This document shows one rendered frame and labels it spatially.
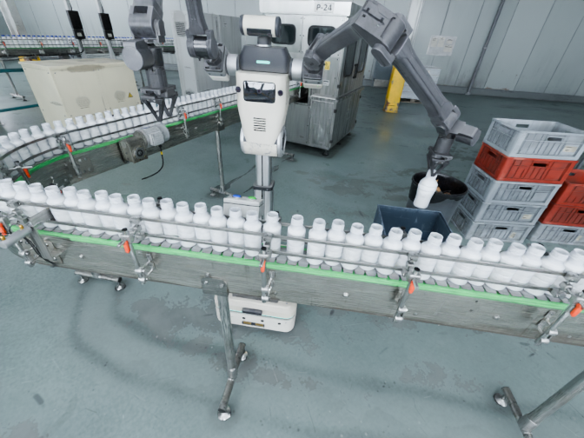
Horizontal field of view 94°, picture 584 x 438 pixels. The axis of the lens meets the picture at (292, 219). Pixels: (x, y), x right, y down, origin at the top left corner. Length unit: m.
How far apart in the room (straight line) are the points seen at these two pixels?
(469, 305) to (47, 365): 2.17
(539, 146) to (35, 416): 3.78
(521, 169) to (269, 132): 2.35
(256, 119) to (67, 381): 1.74
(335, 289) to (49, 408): 1.63
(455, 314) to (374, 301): 0.28
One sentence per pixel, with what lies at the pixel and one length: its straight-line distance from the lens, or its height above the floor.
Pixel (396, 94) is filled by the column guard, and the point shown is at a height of 0.46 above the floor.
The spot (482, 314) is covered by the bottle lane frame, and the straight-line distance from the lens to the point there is 1.16.
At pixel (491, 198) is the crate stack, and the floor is 0.49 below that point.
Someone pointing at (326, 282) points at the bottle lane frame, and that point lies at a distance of 0.97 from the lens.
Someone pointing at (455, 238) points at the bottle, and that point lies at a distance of 1.00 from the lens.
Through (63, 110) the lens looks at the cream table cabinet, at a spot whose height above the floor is 0.68.
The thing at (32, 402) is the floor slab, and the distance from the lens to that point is 2.17.
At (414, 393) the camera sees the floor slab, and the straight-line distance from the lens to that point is 1.97.
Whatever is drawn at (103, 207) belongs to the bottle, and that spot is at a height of 1.12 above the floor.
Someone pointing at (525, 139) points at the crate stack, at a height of 1.04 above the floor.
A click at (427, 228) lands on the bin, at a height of 0.84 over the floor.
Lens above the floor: 1.65
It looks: 34 degrees down
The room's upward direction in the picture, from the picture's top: 4 degrees clockwise
